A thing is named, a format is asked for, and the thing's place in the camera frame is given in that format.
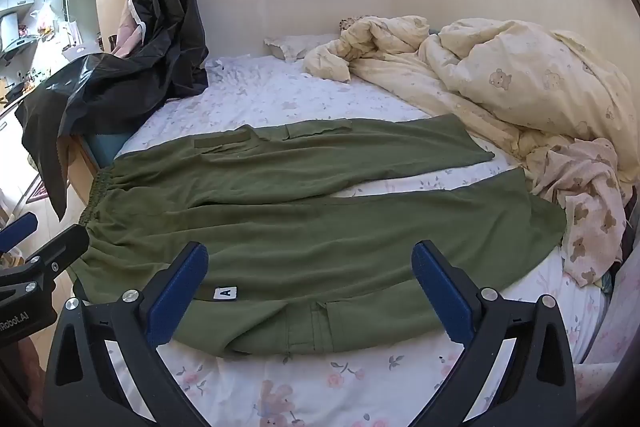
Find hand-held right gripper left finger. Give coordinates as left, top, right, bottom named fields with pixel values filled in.
left=44, top=242, right=236, bottom=427

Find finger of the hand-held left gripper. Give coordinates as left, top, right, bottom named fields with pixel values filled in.
left=0, top=212, right=40, bottom=254
left=20, top=223, right=91, bottom=290

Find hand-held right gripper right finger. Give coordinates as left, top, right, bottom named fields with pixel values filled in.
left=411, top=241, right=577, bottom=427

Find olive green pants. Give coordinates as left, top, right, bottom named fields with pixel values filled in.
left=72, top=114, right=568, bottom=355

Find teal mattress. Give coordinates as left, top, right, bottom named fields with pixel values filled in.
left=87, top=132, right=133, bottom=168

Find pale pink floral cloth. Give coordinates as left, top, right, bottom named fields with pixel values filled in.
left=572, top=257, right=640, bottom=408

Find pink bear print cloth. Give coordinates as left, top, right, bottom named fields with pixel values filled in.
left=527, top=139, right=632, bottom=289

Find kitchen range hood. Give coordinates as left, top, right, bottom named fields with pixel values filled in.
left=0, top=14, right=40, bottom=60

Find white plastic bag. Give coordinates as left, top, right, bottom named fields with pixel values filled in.
left=30, top=1, right=57, bottom=34

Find white floral bed sheet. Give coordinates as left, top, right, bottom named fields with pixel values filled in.
left=105, top=54, right=608, bottom=427

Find cream bear print quilt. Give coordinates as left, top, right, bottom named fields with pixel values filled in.
left=302, top=14, right=637, bottom=160

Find black shiny cloth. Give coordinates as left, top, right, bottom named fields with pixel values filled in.
left=15, top=0, right=210, bottom=219

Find cream pillow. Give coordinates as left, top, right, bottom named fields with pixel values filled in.
left=264, top=33, right=346, bottom=62

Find wooden bed frame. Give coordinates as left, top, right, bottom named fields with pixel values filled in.
left=64, top=134, right=102, bottom=204

